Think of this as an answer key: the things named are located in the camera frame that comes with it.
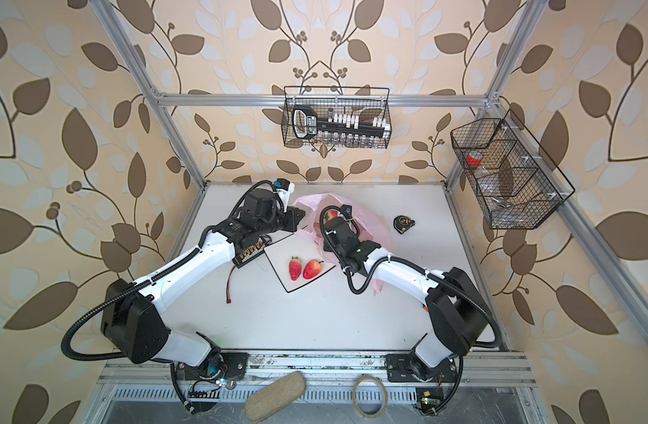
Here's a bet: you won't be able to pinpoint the beige oval sponge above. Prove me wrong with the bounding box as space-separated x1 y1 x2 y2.
244 371 306 422

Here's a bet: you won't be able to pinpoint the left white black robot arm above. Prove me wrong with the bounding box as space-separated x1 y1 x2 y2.
60 178 305 367

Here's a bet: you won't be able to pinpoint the black socket set tool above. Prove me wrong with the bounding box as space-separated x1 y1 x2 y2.
288 106 392 141

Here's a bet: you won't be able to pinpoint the black wire basket wall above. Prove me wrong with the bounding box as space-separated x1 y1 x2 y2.
450 111 575 230
281 84 393 149

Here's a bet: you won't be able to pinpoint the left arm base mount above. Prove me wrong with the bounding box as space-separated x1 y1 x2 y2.
175 351 249 382

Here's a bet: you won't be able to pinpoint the clear tape roll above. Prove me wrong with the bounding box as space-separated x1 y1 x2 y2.
351 375 389 420

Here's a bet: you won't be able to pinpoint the pink plastic bag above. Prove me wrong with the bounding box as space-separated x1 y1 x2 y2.
293 193 394 297

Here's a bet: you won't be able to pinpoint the white square plate black rim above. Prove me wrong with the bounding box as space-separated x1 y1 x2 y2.
265 233 334 293

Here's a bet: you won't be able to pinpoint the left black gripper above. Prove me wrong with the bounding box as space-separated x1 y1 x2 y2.
254 202 306 237

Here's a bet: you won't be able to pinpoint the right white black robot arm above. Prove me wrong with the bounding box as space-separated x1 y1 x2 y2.
319 205 502 375

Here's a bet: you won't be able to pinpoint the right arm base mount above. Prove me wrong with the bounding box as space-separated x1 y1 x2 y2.
385 353 458 383

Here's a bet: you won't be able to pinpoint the red fake fruits in bag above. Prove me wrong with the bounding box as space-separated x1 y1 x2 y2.
324 210 339 223

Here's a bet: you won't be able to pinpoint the red fake strawberry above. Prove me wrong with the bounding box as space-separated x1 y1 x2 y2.
303 260 323 280
288 256 303 281

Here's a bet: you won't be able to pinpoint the black tape measure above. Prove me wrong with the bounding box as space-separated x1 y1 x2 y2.
393 215 416 234

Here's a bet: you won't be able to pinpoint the black wire basket back wall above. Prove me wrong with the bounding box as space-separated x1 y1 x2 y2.
281 84 393 149

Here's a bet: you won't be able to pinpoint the black connector board with wires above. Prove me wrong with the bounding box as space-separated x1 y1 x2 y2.
226 235 273 304

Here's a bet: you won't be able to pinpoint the black wire basket right wall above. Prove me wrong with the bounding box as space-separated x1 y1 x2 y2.
450 111 575 230

